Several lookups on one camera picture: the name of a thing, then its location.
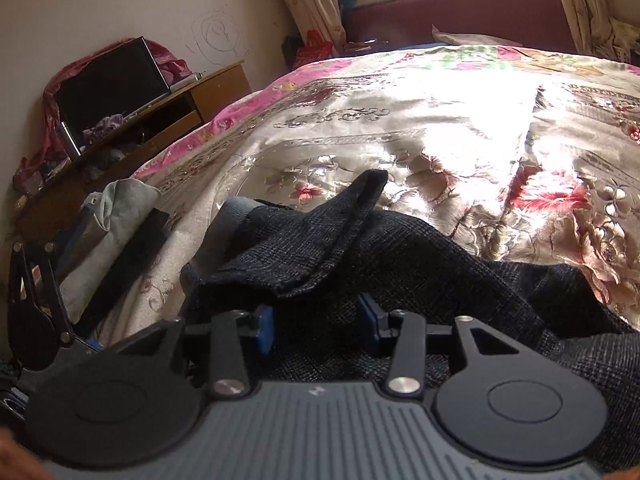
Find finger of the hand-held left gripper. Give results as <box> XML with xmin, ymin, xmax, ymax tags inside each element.
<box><xmin>7</xmin><ymin>241</ymin><xmax>76</xmax><ymax>372</ymax></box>

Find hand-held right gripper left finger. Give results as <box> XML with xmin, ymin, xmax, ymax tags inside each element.
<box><xmin>112</xmin><ymin>304</ymin><xmax>275</xmax><ymax>397</ymax></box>

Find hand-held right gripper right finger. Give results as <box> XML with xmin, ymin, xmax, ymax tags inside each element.
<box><xmin>357</xmin><ymin>294</ymin><xmax>523</xmax><ymax>397</ymax></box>

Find dark grey checked pants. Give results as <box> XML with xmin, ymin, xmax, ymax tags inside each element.
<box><xmin>180</xmin><ymin>169</ymin><xmax>640</xmax><ymax>476</ymax></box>

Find blue cloth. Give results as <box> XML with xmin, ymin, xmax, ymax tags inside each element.
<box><xmin>54</xmin><ymin>205</ymin><xmax>96</xmax><ymax>273</ymax></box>

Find folded grey-green garment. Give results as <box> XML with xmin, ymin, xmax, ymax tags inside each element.
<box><xmin>60</xmin><ymin>178</ymin><xmax>163</xmax><ymax>321</ymax></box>

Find floral satin quilt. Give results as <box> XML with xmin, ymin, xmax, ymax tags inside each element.
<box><xmin>97</xmin><ymin>44</ymin><xmax>640</xmax><ymax>341</ymax></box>

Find purple cloth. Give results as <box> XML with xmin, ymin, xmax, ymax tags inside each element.
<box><xmin>82</xmin><ymin>114</ymin><xmax>125</xmax><ymax>143</ymax></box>

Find wooden cabinet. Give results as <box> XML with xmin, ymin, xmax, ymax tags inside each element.
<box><xmin>15</xmin><ymin>60</ymin><xmax>253</xmax><ymax>246</ymax></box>

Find black flat screen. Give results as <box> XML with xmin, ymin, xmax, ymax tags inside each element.
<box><xmin>52</xmin><ymin>36</ymin><xmax>173</xmax><ymax>156</ymax></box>

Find red bag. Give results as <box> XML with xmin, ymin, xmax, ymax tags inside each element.
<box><xmin>295</xmin><ymin>29</ymin><xmax>335</xmax><ymax>67</ymax></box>

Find pink cloth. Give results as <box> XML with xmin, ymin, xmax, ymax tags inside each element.
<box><xmin>15</xmin><ymin>42</ymin><xmax>193</xmax><ymax>196</ymax></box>

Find pale pillow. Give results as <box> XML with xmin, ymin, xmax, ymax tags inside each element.
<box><xmin>432</xmin><ymin>24</ymin><xmax>521</xmax><ymax>48</ymax></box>

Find maroon padded headboard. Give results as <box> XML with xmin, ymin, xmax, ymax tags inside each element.
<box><xmin>345</xmin><ymin>0</ymin><xmax>581</xmax><ymax>56</ymax></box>

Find beige patterned curtain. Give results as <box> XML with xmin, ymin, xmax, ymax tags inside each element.
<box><xmin>265</xmin><ymin>0</ymin><xmax>348</xmax><ymax>58</ymax></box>
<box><xmin>547</xmin><ymin>0</ymin><xmax>621</xmax><ymax>58</ymax></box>

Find pale yellow cloth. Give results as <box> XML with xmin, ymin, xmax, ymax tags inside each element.
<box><xmin>607</xmin><ymin>17</ymin><xmax>640</xmax><ymax>63</ymax></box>

